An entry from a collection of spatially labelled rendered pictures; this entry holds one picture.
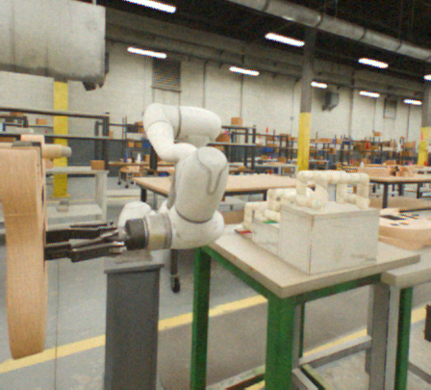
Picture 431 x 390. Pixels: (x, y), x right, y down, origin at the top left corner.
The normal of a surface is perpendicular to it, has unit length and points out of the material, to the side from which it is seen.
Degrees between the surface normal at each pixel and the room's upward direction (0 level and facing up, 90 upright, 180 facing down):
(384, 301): 90
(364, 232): 90
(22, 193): 109
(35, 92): 90
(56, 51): 90
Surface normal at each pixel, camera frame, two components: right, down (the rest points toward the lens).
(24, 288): 0.47, -0.16
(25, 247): 0.47, 0.09
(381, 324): -0.90, -0.01
